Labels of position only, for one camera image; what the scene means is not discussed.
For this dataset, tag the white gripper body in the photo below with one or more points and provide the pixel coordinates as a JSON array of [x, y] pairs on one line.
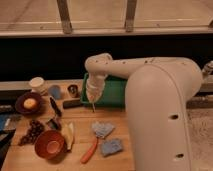
[[95, 85]]

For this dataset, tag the small metal fork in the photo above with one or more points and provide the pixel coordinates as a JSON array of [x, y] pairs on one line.
[[93, 106]]

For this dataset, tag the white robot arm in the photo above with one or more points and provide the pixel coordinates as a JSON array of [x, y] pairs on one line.
[[156, 94]]

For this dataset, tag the dark small tin cup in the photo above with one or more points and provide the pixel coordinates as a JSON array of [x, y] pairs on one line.
[[73, 90]]

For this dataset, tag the blue small cup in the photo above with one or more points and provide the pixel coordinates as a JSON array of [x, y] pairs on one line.
[[55, 91]]

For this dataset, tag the white paper cup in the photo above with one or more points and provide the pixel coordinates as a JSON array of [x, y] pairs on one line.
[[38, 85]]

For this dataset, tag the green plastic tray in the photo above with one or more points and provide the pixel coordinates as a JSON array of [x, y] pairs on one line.
[[113, 94]]

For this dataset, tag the black rectangular block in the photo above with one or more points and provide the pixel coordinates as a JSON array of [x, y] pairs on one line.
[[71, 103]]

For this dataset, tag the grey crumpled cloth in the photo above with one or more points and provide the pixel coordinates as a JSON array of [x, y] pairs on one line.
[[102, 130]]

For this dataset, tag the yellow banana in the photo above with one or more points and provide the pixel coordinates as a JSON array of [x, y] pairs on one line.
[[68, 133]]

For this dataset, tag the small dark metal object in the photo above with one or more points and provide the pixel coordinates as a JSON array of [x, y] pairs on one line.
[[54, 123]]

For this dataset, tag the blue sponge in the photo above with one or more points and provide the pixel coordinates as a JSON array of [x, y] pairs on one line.
[[110, 147]]

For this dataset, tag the dark brown plate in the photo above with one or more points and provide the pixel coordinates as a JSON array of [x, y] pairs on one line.
[[19, 103]]

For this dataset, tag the yellow round fruit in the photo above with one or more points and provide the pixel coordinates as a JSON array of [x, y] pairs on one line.
[[30, 103]]

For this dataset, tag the orange carrot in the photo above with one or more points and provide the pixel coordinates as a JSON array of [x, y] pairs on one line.
[[89, 153]]

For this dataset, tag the bunch of dark grapes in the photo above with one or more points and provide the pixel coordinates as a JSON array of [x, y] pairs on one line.
[[36, 128]]

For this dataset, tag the orange brown bowl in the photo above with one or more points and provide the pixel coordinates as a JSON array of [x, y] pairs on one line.
[[49, 144]]

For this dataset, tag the blue object at left edge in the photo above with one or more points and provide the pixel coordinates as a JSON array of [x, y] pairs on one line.
[[9, 122]]

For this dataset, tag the dark handled utensil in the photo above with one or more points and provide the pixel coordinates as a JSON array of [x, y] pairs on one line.
[[55, 107]]

